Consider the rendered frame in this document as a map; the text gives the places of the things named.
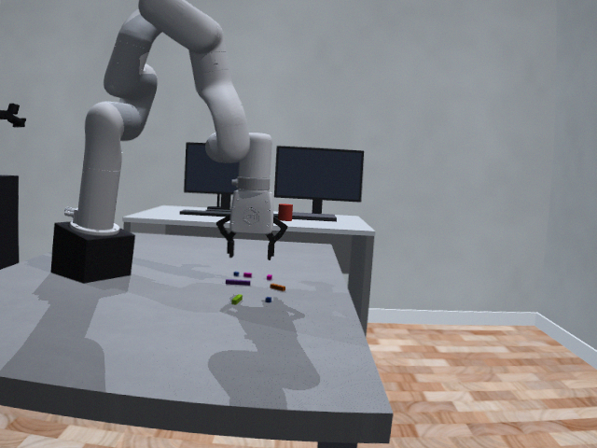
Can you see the purple rod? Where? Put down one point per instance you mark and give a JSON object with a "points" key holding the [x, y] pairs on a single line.
{"points": [[237, 282]]}

